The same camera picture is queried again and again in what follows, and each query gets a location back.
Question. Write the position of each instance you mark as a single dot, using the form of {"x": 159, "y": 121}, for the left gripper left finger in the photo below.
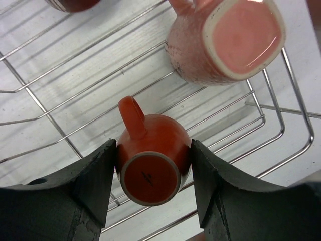
{"x": 69, "y": 204}

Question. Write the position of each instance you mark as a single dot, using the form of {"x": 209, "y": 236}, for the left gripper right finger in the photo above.
{"x": 233, "y": 205}

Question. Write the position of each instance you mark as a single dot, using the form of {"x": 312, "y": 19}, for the red orange cup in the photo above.
{"x": 153, "y": 155}

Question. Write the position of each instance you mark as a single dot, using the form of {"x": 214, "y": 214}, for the pink cup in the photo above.
{"x": 224, "y": 42}

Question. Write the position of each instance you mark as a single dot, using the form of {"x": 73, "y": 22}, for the dark brown cup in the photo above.
{"x": 72, "y": 6}

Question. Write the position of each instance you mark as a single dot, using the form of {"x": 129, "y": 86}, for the wire dish rack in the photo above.
{"x": 63, "y": 74}

